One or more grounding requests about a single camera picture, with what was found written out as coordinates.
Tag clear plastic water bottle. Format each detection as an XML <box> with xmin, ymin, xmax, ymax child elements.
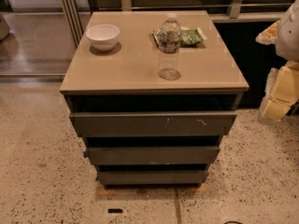
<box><xmin>157</xmin><ymin>13</ymin><xmax>181</xmax><ymax>80</ymax></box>

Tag wooden board under cabinet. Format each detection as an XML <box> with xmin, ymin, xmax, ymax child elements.
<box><xmin>96</xmin><ymin>183</ymin><xmax>207</xmax><ymax>197</ymax></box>

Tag grey drawer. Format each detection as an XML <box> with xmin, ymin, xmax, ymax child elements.
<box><xmin>84</xmin><ymin>147</ymin><xmax>220</xmax><ymax>165</ymax></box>
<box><xmin>97</xmin><ymin>170</ymin><xmax>208</xmax><ymax>186</ymax></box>
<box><xmin>69</xmin><ymin>111</ymin><xmax>236</xmax><ymax>137</ymax></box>

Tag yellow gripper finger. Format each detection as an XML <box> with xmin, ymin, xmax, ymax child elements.
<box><xmin>255</xmin><ymin>21</ymin><xmax>279</xmax><ymax>45</ymax></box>
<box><xmin>257</xmin><ymin>61</ymin><xmax>299</xmax><ymax>125</ymax></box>

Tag metal railing frame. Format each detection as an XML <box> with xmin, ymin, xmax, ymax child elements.
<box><xmin>55</xmin><ymin>0</ymin><xmax>299</xmax><ymax>49</ymax></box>

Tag white ceramic bowl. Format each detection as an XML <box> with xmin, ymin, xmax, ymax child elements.
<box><xmin>86</xmin><ymin>24</ymin><xmax>120</xmax><ymax>51</ymax></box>

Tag grey drawer cabinet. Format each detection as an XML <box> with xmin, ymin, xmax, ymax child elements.
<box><xmin>59</xmin><ymin>10</ymin><xmax>250</xmax><ymax>188</ymax></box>

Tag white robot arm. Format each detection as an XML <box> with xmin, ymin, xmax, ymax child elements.
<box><xmin>256</xmin><ymin>0</ymin><xmax>299</xmax><ymax>125</ymax></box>

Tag grey top drawer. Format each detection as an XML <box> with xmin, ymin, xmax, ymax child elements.
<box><xmin>69</xmin><ymin>111</ymin><xmax>236</xmax><ymax>137</ymax></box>

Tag grey bottom drawer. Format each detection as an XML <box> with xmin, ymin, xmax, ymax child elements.
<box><xmin>97</xmin><ymin>170</ymin><xmax>208</xmax><ymax>186</ymax></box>

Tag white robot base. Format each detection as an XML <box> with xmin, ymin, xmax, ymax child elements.
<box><xmin>0</xmin><ymin>14</ymin><xmax>10</xmax><ymax>41</ymax></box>

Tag green snack bag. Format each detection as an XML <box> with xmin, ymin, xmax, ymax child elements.
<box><xmin>151</xmin><ymin>26</ymin><xmax>208</xmax><ymax>48</ymax></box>

